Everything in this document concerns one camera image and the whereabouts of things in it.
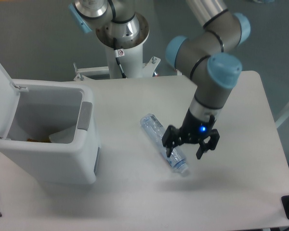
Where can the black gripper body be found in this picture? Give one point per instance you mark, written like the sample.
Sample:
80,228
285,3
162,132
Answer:
194,130

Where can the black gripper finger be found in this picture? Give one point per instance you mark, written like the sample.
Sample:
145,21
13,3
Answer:
171,139
210,145

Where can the clear plastic water bottle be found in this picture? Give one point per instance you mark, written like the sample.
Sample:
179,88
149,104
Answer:
155,131

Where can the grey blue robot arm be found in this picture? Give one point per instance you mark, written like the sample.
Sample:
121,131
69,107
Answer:
205,60

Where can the white trash can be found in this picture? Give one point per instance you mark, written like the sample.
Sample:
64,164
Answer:
48,129

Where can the white trash can lid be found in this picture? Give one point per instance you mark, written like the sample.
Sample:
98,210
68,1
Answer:
9,99

